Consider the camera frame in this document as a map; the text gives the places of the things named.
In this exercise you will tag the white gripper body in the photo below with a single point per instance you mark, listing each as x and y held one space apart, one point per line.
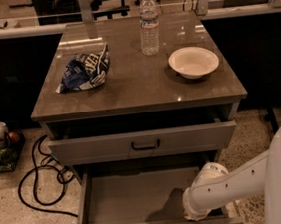
189 204

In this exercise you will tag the grey drawer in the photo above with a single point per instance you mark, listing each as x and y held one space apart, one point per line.
143 135
142 191

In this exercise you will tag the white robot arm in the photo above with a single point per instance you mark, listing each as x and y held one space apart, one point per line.
215 186

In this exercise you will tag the grey drawer cabinet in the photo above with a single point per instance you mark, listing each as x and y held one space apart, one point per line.
135 82

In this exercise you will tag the black stand leg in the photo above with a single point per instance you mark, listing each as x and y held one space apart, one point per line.
271 118

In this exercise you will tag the white bowl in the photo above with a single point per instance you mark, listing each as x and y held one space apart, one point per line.
193 62

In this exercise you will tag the blue white chip bag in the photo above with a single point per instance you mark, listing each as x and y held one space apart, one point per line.
85 71

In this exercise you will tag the clear plastic water bottle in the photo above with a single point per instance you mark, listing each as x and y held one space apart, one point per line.
149 27

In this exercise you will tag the tray of assorted objects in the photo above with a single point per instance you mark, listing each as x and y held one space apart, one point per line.
11 144

